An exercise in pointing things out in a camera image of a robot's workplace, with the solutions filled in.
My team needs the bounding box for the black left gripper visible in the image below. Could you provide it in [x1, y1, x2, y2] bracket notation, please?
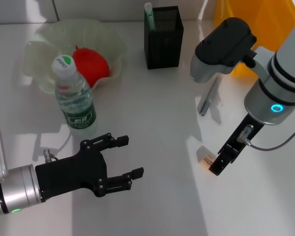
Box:
[35, 132, 145, 198]

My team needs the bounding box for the green-label clear water bottle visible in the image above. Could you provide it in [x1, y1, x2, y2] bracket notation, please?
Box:
[52, 55, 98, 131]

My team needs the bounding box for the beige eraser with paper sleeve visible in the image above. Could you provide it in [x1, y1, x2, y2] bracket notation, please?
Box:
[196, 145, 218, 175]

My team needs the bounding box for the red-orange toy orange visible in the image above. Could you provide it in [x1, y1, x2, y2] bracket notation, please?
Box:
[72, 45, 111, 87]

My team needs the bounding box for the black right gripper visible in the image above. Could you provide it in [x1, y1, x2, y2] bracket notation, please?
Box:
[209, 114, 265, 177]

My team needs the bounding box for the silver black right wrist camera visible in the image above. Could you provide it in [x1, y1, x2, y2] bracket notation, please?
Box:
[189, 17, 258, 84]

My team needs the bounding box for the black mesh pen holder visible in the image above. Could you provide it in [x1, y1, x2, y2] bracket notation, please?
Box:
[144, 6, 184, 71]

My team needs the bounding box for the pale green glass fruit plate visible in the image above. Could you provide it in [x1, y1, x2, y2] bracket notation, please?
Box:
[23, 18, 128, 94]

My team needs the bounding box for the mint green utility knife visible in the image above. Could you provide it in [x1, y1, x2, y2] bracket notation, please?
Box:
[144, 2, 157, 32]

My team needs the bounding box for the yellow plastic storage bin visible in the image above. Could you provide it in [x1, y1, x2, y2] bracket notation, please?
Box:
[213, 0, 295, 78]

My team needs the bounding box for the grey marker pen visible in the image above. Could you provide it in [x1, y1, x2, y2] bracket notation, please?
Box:
[197, 77, 222, 117]

